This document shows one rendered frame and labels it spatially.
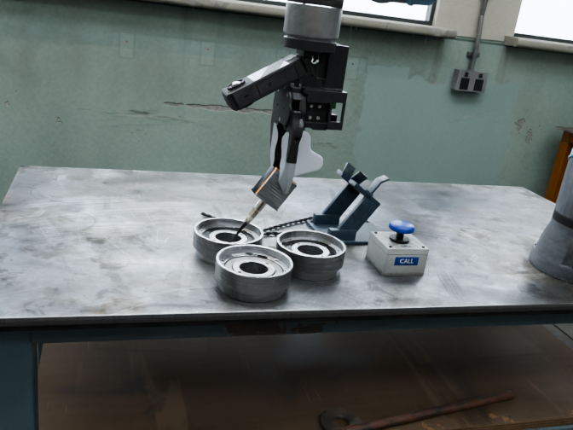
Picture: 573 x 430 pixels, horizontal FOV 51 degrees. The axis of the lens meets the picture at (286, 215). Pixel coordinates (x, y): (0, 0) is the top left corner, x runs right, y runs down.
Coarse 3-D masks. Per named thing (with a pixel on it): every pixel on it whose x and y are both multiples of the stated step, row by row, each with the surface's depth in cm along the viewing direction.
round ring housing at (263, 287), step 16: (224, 256) 83; (240, 256) 84; (256, 256) 85; (272, 256) 85; (224, 272) 77; (240, 272) 80; (256, 272) 84; (272, 272) 80; (288, 272) 79; (224, 288) 79; (240, 288) 77; (256, 288) 76; (272, 288) 77
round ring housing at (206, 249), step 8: (200, 224) 92; (208, 224) 93; (216, 224) 94; (224, 224) 95; (232, 224) 95; (240, 224) 94; (248, 224) 94; (200, 232) 91; (216, 232) 91; (224, 232) 92; (232, 232) 92; (256, 232) 93; (200, 240) 86; (208, 240) 85; (216, 240) 89; (224, 240) 92; (240, 240) 90; (256, 240) 87; (200, 248) 87; (208, 248) 86; (216, 248) 85; (200, 256) 88; (208, 256) 86
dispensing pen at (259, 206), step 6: (270, 168) 85; (264, 174) 86; (264, 180) 85; (258, 186) 85; (258, 204) 86; (264, 204) 86; (252, 210) 86; (258, 210) 86; (252, 216) 86; (246, 222) 86; (240, 228) 86
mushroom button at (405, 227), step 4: (392, 220) 94; (396, 220) 93; (400, 220) 94; (392, 224) 92; (396, 224) 92; (400, 224) 92; (404, 224) 92; (408, 224) 92; (412, 224) 93; (392, 228) 92; (396, 228) 91; (400, 228) 91; (404, 228) 91; (408, 228) 91; (412, 228) 92; (396, 232) 92; (400, 232) 91; (404, 232) 91; (408, 232) 91; (412, 232) 92; (396, 236) 93; (400, 236) 93
